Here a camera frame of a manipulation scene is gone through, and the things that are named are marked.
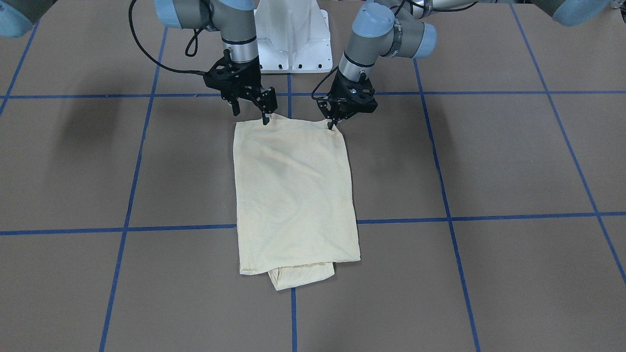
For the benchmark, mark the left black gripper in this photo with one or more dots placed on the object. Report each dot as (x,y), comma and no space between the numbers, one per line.
(336,88)

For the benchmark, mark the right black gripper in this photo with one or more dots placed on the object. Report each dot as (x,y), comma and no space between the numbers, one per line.
(248,77)

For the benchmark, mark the beige printed t-shirt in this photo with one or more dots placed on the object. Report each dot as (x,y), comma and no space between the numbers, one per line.
(294,199)

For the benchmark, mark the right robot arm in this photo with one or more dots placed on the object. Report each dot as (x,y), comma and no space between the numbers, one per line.
(234,20)

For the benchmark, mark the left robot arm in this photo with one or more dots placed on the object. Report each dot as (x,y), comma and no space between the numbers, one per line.
(381,29)

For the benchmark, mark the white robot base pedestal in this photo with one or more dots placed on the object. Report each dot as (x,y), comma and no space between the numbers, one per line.
(293,37)

